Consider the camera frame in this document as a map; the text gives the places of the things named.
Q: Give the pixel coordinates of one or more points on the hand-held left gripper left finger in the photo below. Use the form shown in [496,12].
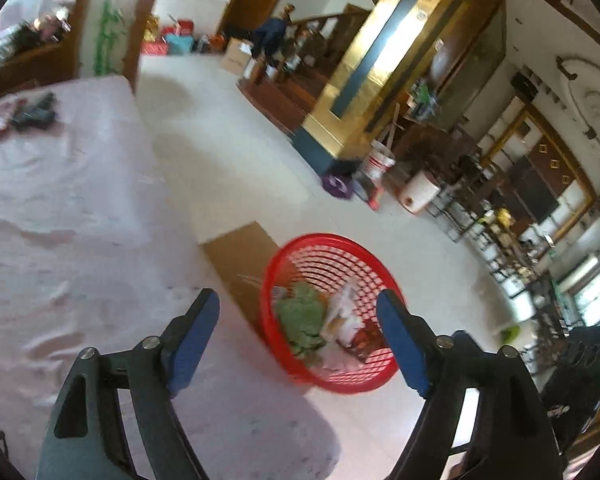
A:
[195,345]

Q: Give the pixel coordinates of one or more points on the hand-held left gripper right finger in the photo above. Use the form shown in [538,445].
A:
[402,350]

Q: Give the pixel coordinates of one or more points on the white plastic bag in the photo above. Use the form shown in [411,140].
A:
[344,310]

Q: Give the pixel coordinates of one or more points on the green plastic bag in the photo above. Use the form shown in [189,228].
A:
[300,320]

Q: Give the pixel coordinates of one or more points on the red plastic basket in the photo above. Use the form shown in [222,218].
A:
[330,255]

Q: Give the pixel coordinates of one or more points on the flat cardboard sheet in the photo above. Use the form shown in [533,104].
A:
[240,265]

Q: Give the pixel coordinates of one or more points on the white cylindrical appliance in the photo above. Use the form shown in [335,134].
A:
[420,194]

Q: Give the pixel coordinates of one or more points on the dustpan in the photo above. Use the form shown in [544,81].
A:
[372,195]

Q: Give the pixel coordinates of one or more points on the pink tablecloth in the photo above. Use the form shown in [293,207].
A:
[70,240]

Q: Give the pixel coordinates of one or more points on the purple item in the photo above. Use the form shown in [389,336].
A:
[337,185]

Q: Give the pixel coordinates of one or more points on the white bucket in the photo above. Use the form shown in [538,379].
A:
[377,165]

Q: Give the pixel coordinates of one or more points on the potted plant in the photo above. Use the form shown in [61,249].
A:
[424,97]

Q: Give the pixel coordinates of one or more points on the black hand tool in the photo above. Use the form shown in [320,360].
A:
[35,112]

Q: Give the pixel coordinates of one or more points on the wooden staircase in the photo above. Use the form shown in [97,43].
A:
[300,80]

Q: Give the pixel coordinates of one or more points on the gold pillar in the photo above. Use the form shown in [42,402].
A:
[380,60]

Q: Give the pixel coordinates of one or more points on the brown cardboard box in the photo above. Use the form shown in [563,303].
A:
[235,56]

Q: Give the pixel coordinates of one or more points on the red box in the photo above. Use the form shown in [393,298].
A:
[155,48]

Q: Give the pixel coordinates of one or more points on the teal box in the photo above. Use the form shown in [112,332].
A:
[180,42]

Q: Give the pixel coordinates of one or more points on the bamboo painted panel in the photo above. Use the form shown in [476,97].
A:
[109,35]

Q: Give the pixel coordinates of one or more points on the person in dark clothes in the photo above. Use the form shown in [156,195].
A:
[272,32]

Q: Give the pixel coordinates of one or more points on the wooden sideboard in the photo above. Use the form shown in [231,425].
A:
[25,60]

